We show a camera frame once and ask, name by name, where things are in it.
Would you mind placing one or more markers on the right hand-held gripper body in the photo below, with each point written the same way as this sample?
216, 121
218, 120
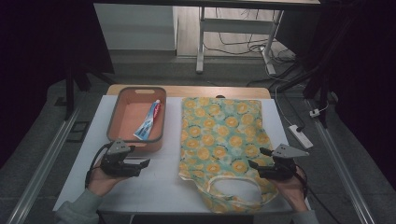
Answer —
285, 161

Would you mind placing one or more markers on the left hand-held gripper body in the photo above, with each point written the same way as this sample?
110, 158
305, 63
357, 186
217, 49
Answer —
115, 155

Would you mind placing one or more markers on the orange basket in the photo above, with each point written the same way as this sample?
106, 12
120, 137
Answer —
137, 119

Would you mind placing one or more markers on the toothpaste tube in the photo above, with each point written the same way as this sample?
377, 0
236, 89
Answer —
148, 121

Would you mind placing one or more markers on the yellow floral cloth bag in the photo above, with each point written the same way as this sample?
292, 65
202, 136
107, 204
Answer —
218, 140

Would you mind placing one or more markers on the person's left hand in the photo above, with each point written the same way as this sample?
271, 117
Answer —
102, 180

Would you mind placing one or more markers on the person's right hand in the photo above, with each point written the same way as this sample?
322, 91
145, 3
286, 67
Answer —
291, 189

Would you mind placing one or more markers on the white power strip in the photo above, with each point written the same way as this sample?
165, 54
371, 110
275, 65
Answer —
300, 136

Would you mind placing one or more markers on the white board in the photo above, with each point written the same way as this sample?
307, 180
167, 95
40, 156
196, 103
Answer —
162, 186

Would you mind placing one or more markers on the black stand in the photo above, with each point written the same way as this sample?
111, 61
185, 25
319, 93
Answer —
70, 93
320, 77

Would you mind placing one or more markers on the wooden table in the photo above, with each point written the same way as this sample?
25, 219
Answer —
199, 91

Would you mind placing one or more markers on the white cabinet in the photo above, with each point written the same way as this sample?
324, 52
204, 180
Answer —
137, 28

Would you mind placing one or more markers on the black floor bracket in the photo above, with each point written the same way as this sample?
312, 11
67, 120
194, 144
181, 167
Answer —
79, 130

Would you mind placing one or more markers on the metal rail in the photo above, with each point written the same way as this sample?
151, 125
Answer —
342, 168
46, 161

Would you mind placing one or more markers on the white desk frame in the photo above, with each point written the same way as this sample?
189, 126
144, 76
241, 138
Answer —
236, 26

